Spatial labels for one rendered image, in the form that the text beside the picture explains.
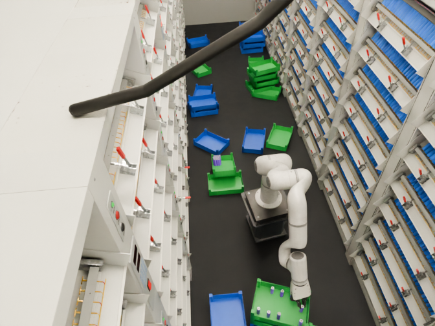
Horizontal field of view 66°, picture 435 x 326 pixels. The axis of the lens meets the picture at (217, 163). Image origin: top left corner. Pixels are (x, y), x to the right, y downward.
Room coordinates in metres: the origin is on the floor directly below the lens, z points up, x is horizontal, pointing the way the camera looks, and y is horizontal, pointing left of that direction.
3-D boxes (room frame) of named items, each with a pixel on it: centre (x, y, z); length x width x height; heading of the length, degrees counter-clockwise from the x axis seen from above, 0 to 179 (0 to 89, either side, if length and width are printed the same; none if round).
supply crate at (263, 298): (0.72, -0.30, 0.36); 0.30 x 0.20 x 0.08; 72
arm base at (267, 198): (1.46, -0.34, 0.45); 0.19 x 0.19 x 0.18
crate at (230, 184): (1.91, -0.06, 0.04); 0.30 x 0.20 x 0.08; 92
